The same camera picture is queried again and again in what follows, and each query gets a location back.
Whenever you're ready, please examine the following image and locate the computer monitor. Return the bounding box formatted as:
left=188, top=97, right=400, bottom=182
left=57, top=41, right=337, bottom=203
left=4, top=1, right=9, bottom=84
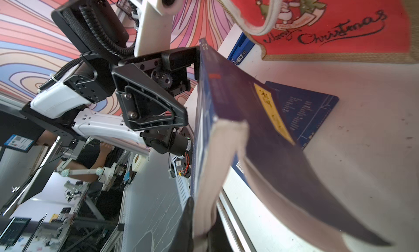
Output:
left=1, top=111, right=45, bottom=153

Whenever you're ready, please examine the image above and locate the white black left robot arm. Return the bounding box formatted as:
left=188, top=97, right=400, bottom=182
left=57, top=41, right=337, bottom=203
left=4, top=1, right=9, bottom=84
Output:
left=21, top=0, right=199, bottom=156

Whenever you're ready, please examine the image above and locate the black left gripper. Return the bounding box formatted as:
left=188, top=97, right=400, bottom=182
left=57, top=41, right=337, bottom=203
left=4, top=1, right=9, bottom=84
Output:
left=111, top=46, right=200, bottom=154

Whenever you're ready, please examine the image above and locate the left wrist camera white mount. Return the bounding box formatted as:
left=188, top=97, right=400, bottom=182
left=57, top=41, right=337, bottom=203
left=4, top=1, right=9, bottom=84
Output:
left=130, top=0, right=184, bottom=57

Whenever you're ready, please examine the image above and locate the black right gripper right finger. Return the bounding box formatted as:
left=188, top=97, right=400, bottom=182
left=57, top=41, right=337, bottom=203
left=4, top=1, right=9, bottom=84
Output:
left=207, top=212, right=233, bottom=252

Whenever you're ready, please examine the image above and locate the red beige canvas tote bag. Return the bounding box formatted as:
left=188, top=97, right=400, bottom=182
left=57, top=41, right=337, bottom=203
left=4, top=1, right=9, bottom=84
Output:
left=218, top=0, right=419, bottom=63

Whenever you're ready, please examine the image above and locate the person behind the rig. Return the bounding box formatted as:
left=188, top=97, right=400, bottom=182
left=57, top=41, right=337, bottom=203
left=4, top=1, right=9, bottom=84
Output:
left=36, top=130, right=120, bottom=183

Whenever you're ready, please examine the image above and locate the navy book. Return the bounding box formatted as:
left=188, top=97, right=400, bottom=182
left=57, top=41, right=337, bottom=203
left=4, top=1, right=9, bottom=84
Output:
left=191, top=39, right=390, bottom=252
left=212, top=77, right=339, bottom=188

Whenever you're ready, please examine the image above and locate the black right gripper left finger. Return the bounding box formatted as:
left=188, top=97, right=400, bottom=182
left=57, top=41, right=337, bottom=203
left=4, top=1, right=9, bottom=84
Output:
left=169, top=197, right=194, bottom=252

